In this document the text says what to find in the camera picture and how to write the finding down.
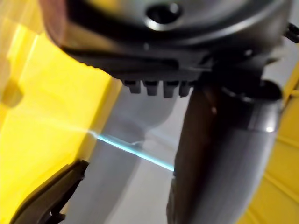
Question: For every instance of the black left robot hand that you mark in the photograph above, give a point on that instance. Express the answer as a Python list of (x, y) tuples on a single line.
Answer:
[(187, 46)]

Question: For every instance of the yellow metal shelf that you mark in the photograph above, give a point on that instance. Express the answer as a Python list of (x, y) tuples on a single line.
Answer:
[(58, 105)]

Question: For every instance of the black plastic housing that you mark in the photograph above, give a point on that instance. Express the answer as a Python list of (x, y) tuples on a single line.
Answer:
[(46, 196)]

